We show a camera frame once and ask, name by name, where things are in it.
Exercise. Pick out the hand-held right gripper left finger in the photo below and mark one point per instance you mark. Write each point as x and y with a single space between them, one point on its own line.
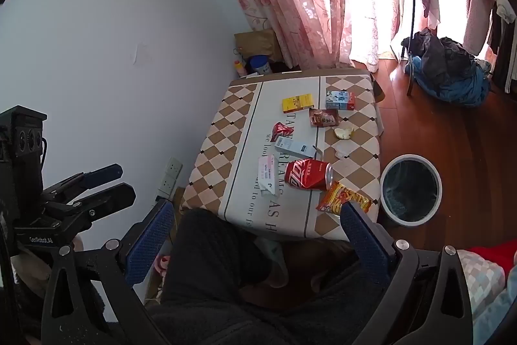
150 244

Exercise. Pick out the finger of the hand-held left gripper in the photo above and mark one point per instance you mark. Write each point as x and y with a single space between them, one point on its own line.
115 196
101 172

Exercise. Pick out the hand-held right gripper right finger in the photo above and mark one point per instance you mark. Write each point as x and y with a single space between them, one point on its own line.
365 244

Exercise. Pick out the orange snack packet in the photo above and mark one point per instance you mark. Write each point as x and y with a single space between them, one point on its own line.
337 198

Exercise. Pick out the white bin with black bag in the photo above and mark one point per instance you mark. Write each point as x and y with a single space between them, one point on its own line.
410 189

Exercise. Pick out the red soda can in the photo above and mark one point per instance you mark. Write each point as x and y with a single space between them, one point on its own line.
307 174

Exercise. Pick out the clear plastic wrapper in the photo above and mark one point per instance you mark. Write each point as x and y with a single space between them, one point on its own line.
344 149

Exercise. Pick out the white tissue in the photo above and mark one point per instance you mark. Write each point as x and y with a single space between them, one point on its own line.
344 133

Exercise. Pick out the pink white paper packet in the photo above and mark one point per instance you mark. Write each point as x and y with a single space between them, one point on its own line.
270 173

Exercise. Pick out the long white blue box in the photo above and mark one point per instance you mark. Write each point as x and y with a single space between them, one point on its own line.
295 147

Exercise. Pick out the brown snack packet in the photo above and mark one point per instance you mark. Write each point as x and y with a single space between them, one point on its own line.
323 117

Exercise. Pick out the red wrapper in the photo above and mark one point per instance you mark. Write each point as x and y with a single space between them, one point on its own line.
281 131

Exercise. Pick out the blue white milk carton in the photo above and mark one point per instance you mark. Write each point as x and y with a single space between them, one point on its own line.
340 100

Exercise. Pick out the yellow cardboard box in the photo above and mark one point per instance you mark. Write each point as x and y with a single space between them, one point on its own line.
298 103

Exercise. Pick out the pink slipper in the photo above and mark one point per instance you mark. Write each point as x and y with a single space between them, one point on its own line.
160 267

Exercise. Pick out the pastel checkered blanket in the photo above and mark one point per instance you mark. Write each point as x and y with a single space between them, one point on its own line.
480 280

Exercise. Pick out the red cloth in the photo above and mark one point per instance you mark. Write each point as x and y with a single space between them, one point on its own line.
494 252

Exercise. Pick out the brown checkered tablecloth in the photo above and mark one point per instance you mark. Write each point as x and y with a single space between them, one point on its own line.
242 151

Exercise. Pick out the pile of dark blue clothes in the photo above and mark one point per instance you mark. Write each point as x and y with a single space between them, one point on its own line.
448 74

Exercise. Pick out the blue lidded jar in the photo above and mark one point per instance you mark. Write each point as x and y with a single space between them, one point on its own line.
259 65

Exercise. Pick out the black clothes rack pole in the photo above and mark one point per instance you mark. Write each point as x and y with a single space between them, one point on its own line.
412 46

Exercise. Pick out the brown cardboard box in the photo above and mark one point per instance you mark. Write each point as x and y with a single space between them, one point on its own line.
258 42

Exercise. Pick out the pink hanging garment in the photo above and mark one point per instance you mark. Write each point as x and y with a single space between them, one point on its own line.
478 13

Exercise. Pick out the white wall socket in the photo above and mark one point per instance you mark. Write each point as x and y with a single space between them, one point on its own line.
166 187
173 168

